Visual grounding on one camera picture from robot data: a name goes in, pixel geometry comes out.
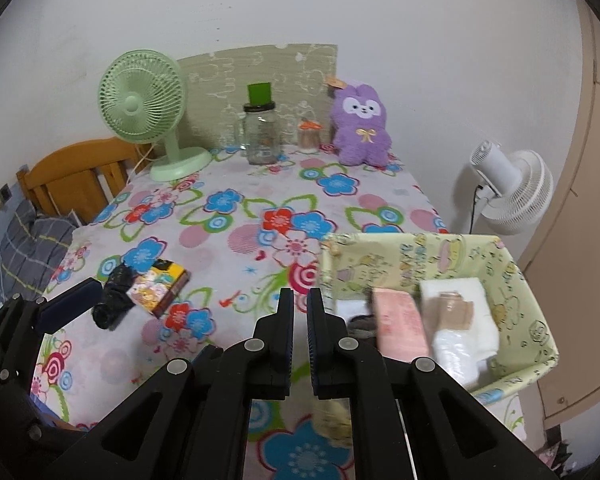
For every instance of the pink packet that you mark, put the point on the pink packet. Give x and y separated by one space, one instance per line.
400 320

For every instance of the beige soft bundle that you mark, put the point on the beige soft bundle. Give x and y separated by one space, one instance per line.
332 425

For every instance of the purple plush rabbit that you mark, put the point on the purple plush rabbit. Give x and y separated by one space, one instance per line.
360 140

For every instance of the white tissue pack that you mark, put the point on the white tissue pack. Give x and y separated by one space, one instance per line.
482 310

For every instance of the green desk fan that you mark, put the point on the green desk fan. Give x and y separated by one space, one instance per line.
140 100

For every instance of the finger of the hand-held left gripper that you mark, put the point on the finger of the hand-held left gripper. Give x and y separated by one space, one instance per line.
75 300

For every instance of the white standing fan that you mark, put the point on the white standing fan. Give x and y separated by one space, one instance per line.
500 165

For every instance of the glass jar with green lid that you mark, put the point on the glass jar with green lid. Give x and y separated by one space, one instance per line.
260 135

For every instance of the cotton swab jar orange lid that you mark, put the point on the cotton swab jar orange lid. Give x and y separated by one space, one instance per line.
309 137

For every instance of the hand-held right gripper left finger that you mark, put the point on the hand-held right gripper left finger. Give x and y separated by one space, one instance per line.
285 320

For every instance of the beige door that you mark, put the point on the beige door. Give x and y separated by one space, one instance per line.
590 210

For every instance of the colourful printed box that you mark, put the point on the colourful printed box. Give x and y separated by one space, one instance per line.
157 285

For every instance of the brown flat packet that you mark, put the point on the brown flat packet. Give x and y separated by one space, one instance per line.
447 310

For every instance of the white plastic wrapped pack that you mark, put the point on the white plastic wrapped pack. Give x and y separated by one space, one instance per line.
455 360

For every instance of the pink bags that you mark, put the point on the pink bags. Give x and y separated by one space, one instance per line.
555 457

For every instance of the yellow cartoon print storage box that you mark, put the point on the yellow cartoon print storage box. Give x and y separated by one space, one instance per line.
525 300

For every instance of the black rolled cloth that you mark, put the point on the black rolled cloth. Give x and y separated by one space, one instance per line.
112 300

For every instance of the green cartoon print wall panel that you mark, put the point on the green cartoon print wall panel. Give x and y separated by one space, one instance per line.
280 65

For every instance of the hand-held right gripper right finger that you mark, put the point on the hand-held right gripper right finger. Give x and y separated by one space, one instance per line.
316 325

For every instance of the grey plaid cloth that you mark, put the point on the grey plaid cloth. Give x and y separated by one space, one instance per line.
30 250

